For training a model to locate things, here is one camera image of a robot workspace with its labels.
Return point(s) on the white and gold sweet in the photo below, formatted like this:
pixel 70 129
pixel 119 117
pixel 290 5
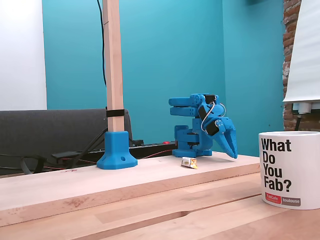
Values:
pixel 188 163

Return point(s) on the white mug with black text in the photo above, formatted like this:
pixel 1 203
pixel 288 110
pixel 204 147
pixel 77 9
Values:
pixel 295 160

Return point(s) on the black power strip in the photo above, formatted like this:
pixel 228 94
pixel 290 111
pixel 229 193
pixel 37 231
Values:
pixel 150 147

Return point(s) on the white tube holder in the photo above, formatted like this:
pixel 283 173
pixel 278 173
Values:
pixel 303 107

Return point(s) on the light wooden base board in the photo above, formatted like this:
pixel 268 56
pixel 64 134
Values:
pixel 75 185

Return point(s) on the black flat device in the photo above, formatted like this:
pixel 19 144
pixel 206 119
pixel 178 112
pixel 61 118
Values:
pixel 62 155

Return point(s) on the dark grey sofa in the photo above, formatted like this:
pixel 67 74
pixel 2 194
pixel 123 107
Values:
pixel 50 130

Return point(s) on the blue post base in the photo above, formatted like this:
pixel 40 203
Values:
pixel 116 155

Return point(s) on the wooden post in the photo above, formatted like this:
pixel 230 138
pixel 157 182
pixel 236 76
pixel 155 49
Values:
pixel 113 62

